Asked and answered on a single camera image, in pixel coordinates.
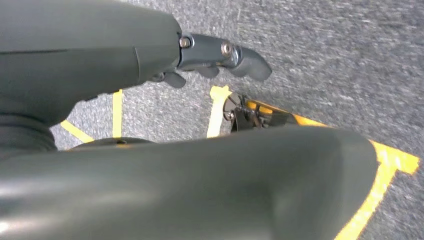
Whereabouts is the yellow floor tape square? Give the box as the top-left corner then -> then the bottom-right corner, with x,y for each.
205,85 -> 422,240

